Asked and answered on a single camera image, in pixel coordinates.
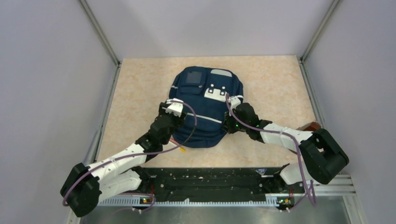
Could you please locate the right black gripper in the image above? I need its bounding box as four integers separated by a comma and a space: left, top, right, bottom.
222, 109, 249, 134

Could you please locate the navy blue backpack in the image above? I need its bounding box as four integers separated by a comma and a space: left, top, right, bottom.
168, 66, 244, 148

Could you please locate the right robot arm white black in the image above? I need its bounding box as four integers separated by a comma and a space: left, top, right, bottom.
223, 103, 349, 192

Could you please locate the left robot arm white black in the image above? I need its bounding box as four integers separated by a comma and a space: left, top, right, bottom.
60, 99, 197, 217

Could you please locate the brown leather case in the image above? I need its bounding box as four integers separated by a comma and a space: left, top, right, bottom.
297, 121, 321, 132

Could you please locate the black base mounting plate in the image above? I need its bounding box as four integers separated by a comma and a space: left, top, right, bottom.
114, 167, 305, 203

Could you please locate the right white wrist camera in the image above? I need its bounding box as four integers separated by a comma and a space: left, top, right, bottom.
228, 95, 243, 110

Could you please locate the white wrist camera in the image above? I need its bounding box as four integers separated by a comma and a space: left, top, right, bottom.
165, 98, 184, 117
228, 95, 243, 110

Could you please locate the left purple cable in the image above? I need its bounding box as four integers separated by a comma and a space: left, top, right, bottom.
62, 99, 198, 214

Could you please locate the purple cable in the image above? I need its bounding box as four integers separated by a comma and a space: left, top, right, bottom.
225, 92, 318, 212
62, 99, 198, 214

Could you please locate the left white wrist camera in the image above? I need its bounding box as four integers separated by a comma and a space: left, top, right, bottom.
165, 98, 184, 117

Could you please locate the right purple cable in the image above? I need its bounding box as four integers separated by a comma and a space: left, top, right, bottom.
225, 92, 318, 212

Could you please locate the aluminium frame rail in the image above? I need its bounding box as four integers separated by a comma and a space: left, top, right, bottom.
67, 168, 365, 224

